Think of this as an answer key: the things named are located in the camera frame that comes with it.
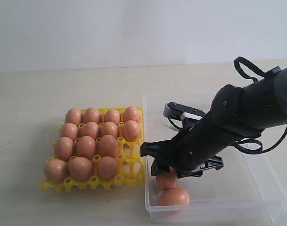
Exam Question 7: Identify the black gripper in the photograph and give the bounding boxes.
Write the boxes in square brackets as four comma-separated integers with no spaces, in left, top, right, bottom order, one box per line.
[140,113,242,179]

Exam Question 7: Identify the brown egg thirteen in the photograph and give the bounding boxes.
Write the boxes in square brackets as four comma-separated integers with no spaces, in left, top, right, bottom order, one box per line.
[156,173,177,190]

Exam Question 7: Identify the brown egg fifteen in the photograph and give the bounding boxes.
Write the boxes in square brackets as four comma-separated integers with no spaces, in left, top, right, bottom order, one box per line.
[158,187,190,206]

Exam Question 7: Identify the brown egg sixteen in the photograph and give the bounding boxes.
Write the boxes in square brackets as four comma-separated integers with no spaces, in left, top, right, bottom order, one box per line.
[122,120,141,142]

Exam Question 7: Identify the brown egg twelve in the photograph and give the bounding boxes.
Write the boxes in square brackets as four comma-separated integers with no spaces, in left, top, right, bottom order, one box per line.
[97,156,119,181]

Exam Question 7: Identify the brown egg ten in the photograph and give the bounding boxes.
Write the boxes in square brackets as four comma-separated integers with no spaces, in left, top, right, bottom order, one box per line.
[99,135,119,158]

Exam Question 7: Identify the brown egg four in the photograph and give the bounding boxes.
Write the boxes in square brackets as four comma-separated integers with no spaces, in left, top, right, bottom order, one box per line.
[123,106,141,122]

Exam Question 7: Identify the brown egg eleven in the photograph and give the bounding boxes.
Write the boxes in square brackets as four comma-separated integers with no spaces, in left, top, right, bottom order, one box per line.
[101,121,120,138]

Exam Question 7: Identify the brown egg three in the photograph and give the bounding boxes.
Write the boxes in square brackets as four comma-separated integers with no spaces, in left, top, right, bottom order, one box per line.
[104,109,121,125]

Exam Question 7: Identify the brown egg nine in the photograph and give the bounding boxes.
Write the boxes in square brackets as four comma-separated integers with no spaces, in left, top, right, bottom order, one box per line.
[76,136,96,160]

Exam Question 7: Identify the brown egg fourteen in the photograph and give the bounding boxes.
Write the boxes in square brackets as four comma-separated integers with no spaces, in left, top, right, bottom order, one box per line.
[81,122,100,140]

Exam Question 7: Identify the brown egg six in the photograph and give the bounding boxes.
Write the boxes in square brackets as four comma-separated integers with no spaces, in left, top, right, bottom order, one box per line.
[69,157,95,181]

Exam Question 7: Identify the brown egg two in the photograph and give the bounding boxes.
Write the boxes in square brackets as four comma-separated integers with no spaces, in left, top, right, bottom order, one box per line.
[84,107,103,124]

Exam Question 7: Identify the brown egg eight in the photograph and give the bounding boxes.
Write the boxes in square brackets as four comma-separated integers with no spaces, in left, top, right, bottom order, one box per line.
[59,123,79,141]

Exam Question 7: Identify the brown egg seven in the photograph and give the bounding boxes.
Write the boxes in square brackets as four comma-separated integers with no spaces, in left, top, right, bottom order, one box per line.
[54,137,74,161]

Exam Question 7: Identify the brown egg one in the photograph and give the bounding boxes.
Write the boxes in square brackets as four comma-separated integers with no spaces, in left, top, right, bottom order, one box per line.
[65,108,83,126]

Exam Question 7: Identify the brown egg five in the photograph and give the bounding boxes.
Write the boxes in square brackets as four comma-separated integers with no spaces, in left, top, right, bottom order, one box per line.
[44,159,69,183]

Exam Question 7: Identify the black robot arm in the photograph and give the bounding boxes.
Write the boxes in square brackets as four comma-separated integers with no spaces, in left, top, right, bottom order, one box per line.
[140,67,287,178]

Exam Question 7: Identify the yellow plastic egg tray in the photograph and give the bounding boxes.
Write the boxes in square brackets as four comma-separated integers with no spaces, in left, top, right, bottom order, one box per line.
[40,106,145,192]

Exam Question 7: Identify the clear plastic container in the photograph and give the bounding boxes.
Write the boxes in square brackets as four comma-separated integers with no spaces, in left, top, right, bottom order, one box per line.
[143,92,287,226]

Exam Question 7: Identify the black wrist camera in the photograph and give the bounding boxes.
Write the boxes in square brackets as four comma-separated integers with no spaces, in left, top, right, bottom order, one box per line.
[163,102,206,121]

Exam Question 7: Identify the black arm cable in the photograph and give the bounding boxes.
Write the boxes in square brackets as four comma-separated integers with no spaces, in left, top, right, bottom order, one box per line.
[232,56,287,155]

